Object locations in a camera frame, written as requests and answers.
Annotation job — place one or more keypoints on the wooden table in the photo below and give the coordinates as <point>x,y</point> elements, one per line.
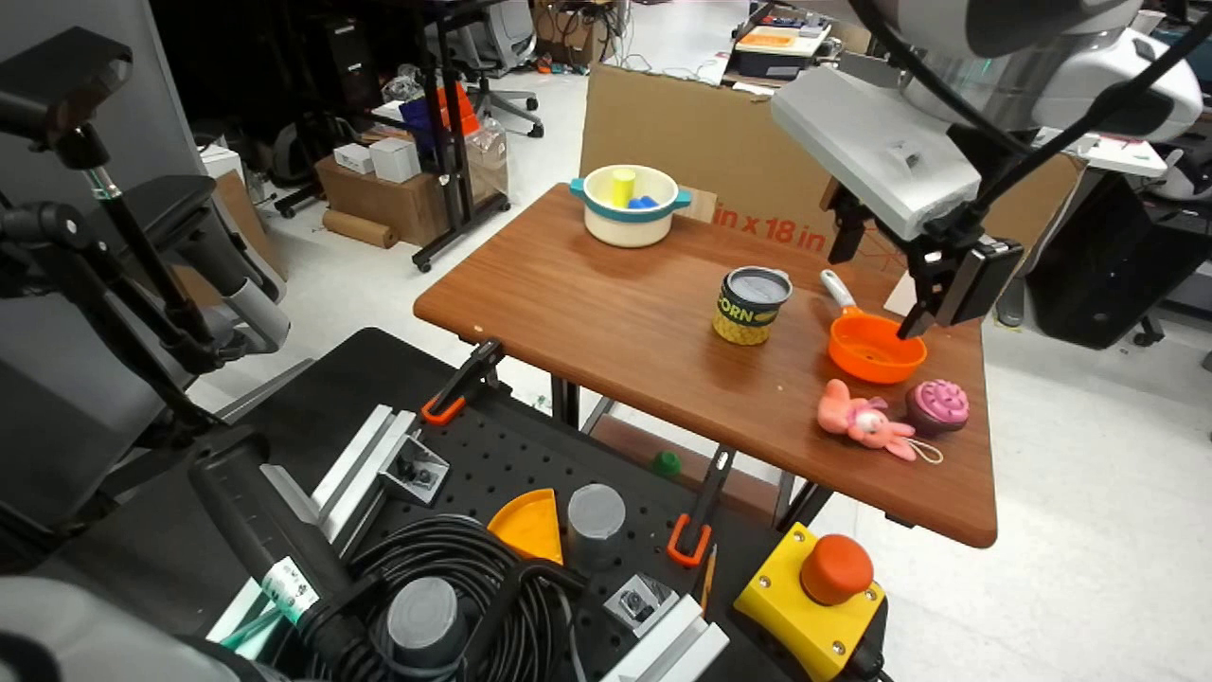
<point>579,306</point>

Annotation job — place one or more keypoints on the black floor stand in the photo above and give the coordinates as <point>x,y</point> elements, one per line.
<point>457,137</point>

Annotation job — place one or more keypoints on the yellow toy block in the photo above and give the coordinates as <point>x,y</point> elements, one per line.
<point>617,191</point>

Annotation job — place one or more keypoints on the light grey cylinder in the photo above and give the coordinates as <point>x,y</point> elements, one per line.
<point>597,515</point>

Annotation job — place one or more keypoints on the orange plastic wedge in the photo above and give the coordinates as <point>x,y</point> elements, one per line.
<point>533,533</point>

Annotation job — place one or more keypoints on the black foam tube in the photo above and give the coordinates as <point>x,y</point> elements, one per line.
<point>251,518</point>

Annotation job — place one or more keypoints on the aluminium extrusion rail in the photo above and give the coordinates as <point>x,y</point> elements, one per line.
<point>366,468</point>
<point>667,646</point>

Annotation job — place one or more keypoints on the black perforated breadboard table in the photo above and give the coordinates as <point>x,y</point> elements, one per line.
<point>353,382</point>

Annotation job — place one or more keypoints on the dark grey cylinder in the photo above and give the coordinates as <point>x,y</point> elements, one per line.
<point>420,618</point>

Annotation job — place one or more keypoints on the yellow corn can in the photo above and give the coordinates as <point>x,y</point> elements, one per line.
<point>742,329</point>

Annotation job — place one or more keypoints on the white small box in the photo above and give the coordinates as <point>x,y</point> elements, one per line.
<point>381,157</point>

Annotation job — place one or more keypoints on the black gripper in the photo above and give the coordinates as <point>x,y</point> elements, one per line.
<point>948,234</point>

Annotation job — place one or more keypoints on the white desk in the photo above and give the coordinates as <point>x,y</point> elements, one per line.
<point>1131,157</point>

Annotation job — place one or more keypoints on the blue toy block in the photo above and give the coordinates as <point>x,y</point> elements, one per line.
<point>646,203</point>

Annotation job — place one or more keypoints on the green knob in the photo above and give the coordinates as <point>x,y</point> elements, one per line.
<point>667,464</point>

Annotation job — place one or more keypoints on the black camera on stand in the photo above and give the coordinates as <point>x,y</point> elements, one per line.
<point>58,83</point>

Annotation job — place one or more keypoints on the grey wrist camera bar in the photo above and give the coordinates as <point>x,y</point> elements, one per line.
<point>884,152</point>

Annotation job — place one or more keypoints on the small brown cardboard box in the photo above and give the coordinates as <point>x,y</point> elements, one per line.
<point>239,213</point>

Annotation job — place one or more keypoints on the brown cardboard board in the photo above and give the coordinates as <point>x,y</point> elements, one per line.
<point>682,137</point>

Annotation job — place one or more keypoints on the yellow emergency stop button box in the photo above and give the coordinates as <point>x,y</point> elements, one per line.
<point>795,613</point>

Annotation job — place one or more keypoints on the pink frosted toy donut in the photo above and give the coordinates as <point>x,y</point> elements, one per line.
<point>941,408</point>

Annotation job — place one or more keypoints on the large cardboard box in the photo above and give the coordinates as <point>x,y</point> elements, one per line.
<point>401,203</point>

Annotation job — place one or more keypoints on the pink plush toy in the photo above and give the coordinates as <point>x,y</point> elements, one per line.
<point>850,419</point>

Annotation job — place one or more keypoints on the grey rounded robot base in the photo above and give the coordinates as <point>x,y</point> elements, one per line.
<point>76,632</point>

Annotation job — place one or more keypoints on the small black white tag plate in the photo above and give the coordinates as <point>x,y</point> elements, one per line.
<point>418,472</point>
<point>640,604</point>

